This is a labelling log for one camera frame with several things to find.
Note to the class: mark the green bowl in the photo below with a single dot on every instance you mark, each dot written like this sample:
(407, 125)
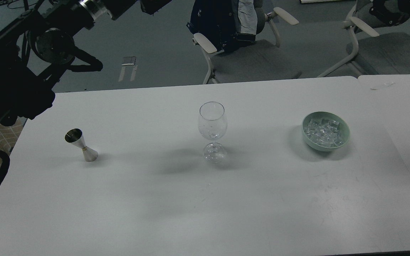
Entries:
(321, 114)

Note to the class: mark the steel cocktail jigger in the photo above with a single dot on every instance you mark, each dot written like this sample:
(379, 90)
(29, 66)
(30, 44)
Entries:
(76, 138)

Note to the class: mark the clear plastic scrap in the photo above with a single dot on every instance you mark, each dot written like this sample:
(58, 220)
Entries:
(382, 86)

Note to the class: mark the grey office chair right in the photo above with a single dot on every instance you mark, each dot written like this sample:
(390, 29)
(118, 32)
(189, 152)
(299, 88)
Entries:
(370, 52)

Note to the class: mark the dark blue jacket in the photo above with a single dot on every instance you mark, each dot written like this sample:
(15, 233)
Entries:
(227, 24)

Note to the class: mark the grey office chair with jacket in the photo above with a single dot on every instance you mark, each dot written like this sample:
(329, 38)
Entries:
(262, 60)

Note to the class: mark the pile of ice cubes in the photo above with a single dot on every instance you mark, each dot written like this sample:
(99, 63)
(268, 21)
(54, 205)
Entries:
(324, 132)

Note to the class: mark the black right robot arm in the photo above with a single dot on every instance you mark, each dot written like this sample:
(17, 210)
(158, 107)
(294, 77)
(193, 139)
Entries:
(391, 12)

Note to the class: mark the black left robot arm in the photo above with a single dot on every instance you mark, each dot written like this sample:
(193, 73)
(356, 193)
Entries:
(36, 49)

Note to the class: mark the clear wine glass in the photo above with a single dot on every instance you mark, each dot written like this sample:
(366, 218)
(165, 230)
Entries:
(212, 125)

